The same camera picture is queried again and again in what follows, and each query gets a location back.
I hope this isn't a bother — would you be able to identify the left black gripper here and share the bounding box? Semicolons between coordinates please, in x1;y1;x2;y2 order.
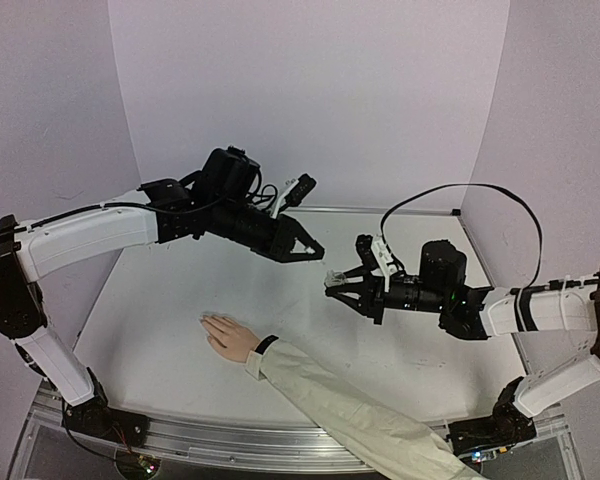
212;195;329;264

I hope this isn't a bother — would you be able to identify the person's bare hand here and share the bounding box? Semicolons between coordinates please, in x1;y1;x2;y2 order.
200;315;260;364

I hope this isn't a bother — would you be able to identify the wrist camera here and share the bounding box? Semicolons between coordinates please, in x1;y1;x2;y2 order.
270;173;317;219
355;234;405;293

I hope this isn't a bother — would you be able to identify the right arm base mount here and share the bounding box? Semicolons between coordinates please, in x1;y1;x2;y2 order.
446;377;537;456

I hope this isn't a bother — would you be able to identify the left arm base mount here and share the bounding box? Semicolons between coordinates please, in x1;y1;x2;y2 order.
62;368;149;447

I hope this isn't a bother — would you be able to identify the aluminium rail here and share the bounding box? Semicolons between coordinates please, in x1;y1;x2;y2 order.
132;414;372;475
145;202;464;216

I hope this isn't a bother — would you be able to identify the forearm in beige sleeve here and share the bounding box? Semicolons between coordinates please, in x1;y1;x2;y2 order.
245;339;482;480

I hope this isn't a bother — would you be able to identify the aluminium back rail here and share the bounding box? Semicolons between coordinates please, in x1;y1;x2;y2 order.
145;202;464;216

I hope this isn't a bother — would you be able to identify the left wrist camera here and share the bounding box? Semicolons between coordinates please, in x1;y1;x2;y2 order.
270;173;317;219

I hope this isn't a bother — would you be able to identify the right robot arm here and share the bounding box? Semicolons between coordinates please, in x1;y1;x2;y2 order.
324;235;600;418

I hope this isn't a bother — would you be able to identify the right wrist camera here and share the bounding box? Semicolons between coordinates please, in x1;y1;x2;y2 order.
355;234;405;293

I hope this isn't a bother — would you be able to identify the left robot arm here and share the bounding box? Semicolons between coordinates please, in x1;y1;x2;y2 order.
0;146;325;437

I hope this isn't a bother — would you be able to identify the black wrist band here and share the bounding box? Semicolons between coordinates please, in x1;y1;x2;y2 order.
254;335;279;355

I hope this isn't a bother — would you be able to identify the black right camera cable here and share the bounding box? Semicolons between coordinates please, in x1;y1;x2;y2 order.
380;183;600;294

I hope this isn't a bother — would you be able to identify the aluminium front rail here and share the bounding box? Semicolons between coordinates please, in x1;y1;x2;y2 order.
132;414;372;475

